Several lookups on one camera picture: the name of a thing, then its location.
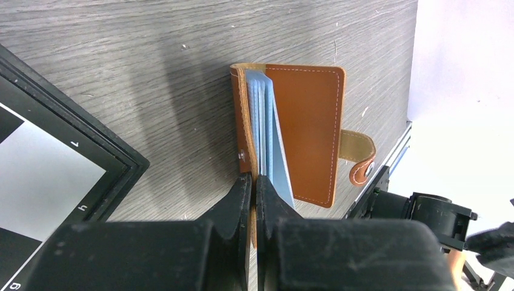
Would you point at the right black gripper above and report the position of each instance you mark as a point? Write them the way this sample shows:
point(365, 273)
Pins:
point(448, 221)

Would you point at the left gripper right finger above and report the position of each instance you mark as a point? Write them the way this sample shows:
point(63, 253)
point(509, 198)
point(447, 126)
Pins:
point(270, 210)

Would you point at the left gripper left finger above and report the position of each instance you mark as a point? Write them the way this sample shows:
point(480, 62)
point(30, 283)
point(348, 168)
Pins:
point(227, 249)

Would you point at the brown leather card holder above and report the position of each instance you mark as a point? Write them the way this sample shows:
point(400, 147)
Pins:
point(310, 103)

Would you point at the black white chessboard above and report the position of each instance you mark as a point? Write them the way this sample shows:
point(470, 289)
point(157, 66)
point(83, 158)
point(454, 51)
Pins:
point(59, 165)

